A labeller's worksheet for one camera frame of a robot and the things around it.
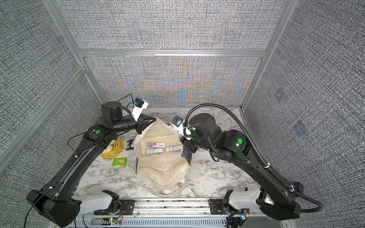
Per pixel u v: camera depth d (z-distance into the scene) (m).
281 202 0.36
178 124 0.47
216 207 0.73
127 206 0.74
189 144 0.50
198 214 0.73
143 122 0.58
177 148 0.92
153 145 0.92
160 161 0.87
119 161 0.88
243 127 0.39
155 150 0.92
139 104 0.56
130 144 0.95
